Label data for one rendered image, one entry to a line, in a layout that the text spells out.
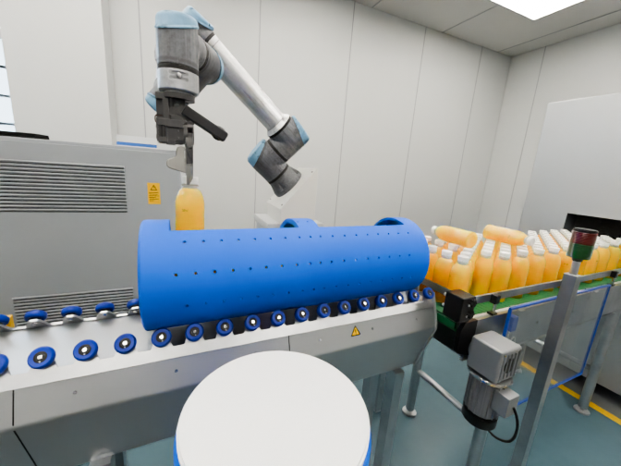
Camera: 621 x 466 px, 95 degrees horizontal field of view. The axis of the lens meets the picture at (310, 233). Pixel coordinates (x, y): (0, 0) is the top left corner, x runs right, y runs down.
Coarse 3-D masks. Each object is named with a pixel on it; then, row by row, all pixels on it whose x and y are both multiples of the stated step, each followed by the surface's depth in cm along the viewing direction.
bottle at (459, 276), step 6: (456, 264) 108; (462, 264) 107; (456, 270) 107; (462, 270) 106; (468, 270) 106; (450, 276) 109; (456, 276) 107; (462, 276) 106; (468, 276) 106; (450, 282) 109; (456, 282) 107; (462, 282) 106; (468, 282) 106; (450, 288) 109; (456, 288) 107; (462, 288) 106; (468, 288) 108
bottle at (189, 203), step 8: (184, 184) 73; (192, 184) 73; (184, 192) 72; (192, 192) 73; (200, 192) 74; (176, 200) 73; (184, 200) 72; (192, 200) 72; (200, 200) 74; (176, 208) 73; (184, 208) 72; (192, 208) 73; (200, 208) 74; (176, 216) 74; (184, 216) 73; (192, 216) 73; (200, 216) 75; (176, 224) 74; (184, 224) 73; (192, 224) 73; (200, 224) 75
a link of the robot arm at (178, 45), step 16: (160, 16) 62; (176, 16) 62; (160, 32) 62; (176, 32) 62; (192, 32) 65; (160, 48) 63; (176, 48) 63; (192, 48) 65; (160, 64) 64; (176, 64) 64; (192, 64) 66
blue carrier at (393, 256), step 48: (144, 240) 65; (192, 240) 69; (240, 240) 73; (288, 240) 78; (336, 240) 85; (384, 240) 92; (144, 288) 62; (192, 288) 66; (240, 288) 71; (288, 288) 77; (336, 288) 85; (384, 288) 95
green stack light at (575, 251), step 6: (570, 246) 97; (576, 246) 95; (582, 246) 94; (588, 246) 93; (594, 246) 94; (570, 252) 97; (576, 252) 95; (582, 252) 94; (588, 252) 94; (576, 258) 95; (582, 258) 94; (588, 258) 94
